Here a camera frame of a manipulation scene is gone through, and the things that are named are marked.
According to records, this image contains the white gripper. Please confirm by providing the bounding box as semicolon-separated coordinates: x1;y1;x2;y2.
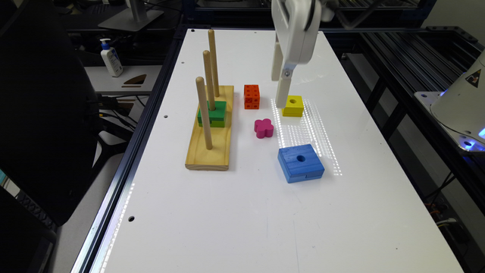
271;0;321;108

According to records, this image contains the pink flower block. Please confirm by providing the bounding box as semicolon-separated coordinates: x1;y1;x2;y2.
254;118;274;139

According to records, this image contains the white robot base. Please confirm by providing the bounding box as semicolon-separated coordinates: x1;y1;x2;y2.
415;54;484;153

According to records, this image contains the orange cube with holes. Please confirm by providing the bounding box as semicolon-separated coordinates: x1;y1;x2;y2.
244;85;261;109

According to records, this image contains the yellow square block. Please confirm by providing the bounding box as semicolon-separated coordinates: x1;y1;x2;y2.
282;96;304;117

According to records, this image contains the middle wooden peg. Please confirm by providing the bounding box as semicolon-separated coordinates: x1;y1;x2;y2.
203;50;216;111

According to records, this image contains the wooden peg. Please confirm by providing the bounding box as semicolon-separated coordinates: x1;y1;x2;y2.
203;50;216;111
196;77;213;150
208;29;220;97

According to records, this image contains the green square block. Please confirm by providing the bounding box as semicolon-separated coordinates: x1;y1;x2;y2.
208;101;227;127

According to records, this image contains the back wooden peg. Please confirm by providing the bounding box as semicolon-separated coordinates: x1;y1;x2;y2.
208;29;220;97

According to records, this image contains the front wooden peg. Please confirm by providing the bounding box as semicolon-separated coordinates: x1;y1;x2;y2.
196;77;213;150

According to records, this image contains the blue square block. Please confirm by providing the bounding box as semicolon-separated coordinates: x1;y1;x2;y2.
277;144;325;184

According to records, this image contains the wooden peg base board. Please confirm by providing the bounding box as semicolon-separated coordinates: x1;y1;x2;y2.
184;85;235;171

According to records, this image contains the grey monitor stand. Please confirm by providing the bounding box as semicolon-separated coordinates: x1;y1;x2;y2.
98;0;164;32

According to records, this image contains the white lotion pump bottle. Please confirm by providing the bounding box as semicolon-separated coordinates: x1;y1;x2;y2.
100;38;124;77

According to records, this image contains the black office chair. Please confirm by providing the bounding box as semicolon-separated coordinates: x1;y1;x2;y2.
0;0;133;273

